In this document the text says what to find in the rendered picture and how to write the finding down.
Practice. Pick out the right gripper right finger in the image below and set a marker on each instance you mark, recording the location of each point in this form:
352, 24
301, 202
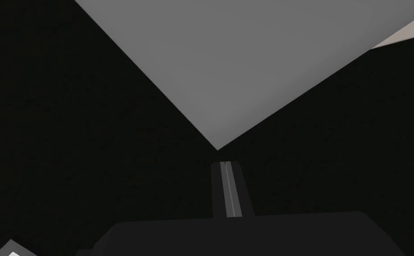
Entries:
240, 192

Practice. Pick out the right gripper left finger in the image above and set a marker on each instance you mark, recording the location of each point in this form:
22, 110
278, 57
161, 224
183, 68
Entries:
218, 192

